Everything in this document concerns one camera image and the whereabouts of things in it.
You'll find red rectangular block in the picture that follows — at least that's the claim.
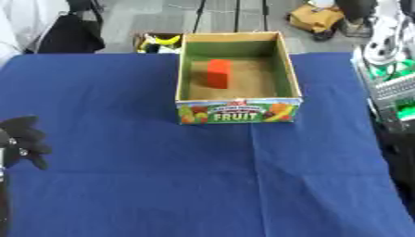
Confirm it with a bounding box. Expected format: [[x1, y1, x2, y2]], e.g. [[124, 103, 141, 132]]
[[206, 58, 233, 90]]

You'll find white fabric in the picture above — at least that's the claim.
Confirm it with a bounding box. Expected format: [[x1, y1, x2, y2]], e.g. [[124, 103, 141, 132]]
[[0, 0, 73, 68]]

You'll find yellow toy banana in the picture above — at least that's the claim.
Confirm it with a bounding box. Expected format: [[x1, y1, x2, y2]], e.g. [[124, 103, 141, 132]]
[[141, 34, 183, 50]]

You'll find black tripod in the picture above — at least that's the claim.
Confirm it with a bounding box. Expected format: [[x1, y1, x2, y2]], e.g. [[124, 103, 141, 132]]
[[191, 0, 272, 34]]

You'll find tan cardboard box green inside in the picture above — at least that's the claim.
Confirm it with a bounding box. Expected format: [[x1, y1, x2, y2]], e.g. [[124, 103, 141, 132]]
[[173, 31, 305, 126]]

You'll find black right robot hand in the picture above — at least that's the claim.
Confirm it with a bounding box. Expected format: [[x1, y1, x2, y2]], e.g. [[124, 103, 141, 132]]
[[333, 0, 382, 22]]

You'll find black bag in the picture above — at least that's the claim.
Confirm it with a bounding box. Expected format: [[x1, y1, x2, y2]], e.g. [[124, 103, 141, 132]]
[[22, 0, 107, 55]]

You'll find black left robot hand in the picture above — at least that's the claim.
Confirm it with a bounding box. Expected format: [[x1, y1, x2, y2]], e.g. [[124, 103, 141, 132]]
[[0, 115, 56, 171]]

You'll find small brown cardboard box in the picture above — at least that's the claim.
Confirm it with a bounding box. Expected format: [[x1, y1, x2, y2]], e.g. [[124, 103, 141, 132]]
[[131, 31, 185, 55]]

